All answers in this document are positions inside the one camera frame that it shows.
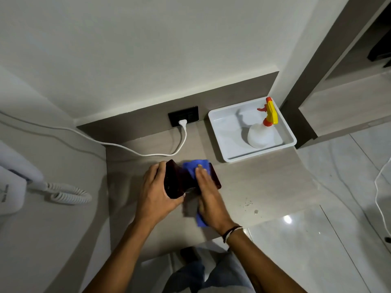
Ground white wall hair dryer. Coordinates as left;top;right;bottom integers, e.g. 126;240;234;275
0;140;45;216

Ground white power plug cable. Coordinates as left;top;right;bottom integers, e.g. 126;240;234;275
0;110;188;158

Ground white coiled cord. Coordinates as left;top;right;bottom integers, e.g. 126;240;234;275
28;181;93;206

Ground person's right hand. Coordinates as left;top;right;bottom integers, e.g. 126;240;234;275
194;165;236;236

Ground person's right forearm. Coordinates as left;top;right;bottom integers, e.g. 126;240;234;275
225;228;307;293

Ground person's blue jeans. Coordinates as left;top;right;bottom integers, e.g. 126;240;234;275
161;251;255;293

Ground person's left forearm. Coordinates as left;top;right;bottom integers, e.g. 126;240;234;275
82;216;161;293

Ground dark red glossy tray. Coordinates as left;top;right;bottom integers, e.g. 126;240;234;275
164;159;222;199

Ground thin white floor cable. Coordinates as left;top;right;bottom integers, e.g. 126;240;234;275
374;157;391;239

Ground blue cleaning cloth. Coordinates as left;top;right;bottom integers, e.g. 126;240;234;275
182;159;212;228

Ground black wall socket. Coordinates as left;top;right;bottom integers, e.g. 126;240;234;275
168;106;199;128

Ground white spray bottle yellow nozzle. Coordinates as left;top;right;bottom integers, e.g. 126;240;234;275
246;96;283;149

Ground person's left hand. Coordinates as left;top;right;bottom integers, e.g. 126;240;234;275
134;163;186;225

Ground white plastic tray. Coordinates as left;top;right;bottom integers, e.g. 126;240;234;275
208;97;298;163

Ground dark wrist bands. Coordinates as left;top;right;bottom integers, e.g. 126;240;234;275
222;225;244;244

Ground person's dark shoe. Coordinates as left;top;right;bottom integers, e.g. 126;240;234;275
180;246;203;264

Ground wooden shelf cabinet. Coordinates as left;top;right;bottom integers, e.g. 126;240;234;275
280;0;391;149

